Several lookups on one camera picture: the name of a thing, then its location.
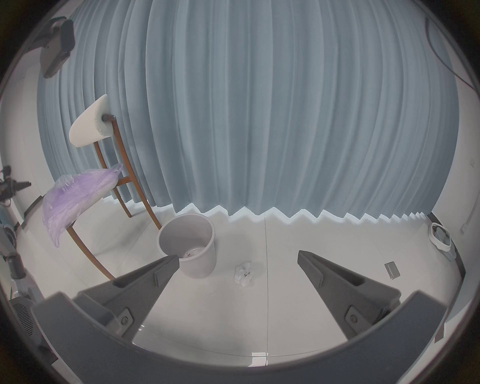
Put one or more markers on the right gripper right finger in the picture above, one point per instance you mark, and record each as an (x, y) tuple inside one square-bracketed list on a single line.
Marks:
[(348, 296)]

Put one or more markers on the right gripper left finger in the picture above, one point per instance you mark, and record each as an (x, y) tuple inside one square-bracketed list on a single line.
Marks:
[(127, 296)]

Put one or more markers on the purple plastic bag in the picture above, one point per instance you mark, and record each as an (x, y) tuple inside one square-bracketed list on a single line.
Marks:
[(75, 195)]

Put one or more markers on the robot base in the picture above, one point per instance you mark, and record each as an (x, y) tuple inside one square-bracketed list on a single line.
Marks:
[(17, 262)]

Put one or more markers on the white trash bin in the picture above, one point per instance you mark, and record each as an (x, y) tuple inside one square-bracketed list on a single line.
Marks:
[(202, 262)]

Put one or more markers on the crumpled white paper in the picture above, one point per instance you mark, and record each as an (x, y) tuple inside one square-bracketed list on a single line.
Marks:
[(243, 274)]

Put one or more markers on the small white container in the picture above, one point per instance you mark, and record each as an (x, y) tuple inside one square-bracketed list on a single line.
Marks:
[(441, 240)]

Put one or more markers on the white padded wooden chair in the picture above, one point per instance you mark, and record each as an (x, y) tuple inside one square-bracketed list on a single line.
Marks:
[(90, 123)]

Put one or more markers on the pale blue curtain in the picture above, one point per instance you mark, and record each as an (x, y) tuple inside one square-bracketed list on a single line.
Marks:
[(262, 112)]

